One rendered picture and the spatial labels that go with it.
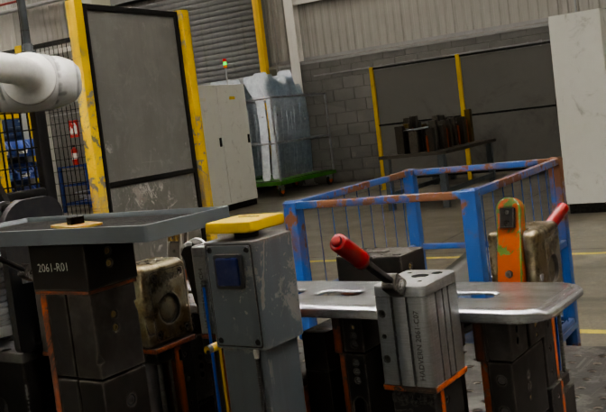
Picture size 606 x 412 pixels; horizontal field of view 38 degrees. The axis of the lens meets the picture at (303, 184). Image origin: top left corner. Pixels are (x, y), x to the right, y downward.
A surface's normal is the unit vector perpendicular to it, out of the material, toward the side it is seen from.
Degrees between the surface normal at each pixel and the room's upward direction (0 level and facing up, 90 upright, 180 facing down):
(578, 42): 90
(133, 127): 92
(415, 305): 90
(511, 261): 78
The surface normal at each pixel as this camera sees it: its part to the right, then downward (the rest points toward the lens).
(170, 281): 0.82, -0.06
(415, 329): -0.56, 0.13
